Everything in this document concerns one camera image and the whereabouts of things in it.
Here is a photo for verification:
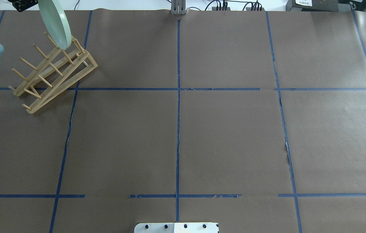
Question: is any black usb hub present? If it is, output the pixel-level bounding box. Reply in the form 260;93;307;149
243;2;264;11
212;2;230;11

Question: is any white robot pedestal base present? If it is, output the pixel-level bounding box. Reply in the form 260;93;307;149
134;222;220;233

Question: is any grey aluminium frame post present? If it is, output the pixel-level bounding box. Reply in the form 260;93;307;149
168;0;187;15

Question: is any pale green round plate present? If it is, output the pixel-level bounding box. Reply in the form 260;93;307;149
38;0;72;50

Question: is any black usb hub right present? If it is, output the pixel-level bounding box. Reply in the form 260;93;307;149
243;2;264;11

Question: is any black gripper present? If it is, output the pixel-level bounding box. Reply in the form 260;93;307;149
8;0;38;12

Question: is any black usb hub left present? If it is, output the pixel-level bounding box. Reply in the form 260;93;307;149
212;2;230;11

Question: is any wooden dish rack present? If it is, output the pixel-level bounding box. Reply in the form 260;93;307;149
8;32;98;114

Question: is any black computer box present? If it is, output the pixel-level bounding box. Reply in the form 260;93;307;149
285;0;355;12

